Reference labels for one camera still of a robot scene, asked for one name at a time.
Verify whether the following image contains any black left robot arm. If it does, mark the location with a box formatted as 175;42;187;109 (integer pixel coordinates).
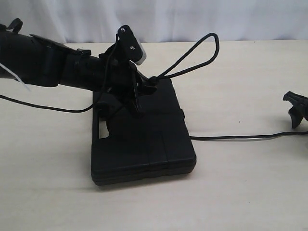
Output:
0;18;157;116

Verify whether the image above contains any white backdrop curtain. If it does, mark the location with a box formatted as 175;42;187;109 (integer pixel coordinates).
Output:
0;0;308;43

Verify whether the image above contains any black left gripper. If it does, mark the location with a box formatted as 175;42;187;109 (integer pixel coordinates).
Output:
97;33;158;118

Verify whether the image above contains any black plastic carrying case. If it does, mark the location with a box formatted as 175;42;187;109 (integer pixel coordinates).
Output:
91;80;196;186

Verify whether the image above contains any black braided rope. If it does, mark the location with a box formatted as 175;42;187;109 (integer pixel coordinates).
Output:
134;33;308;142

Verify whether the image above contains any thin black cable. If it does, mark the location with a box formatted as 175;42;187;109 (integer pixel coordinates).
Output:
0;33;121;114

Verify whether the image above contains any white zip tie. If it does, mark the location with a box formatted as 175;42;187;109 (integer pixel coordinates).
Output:
0;63;31;92

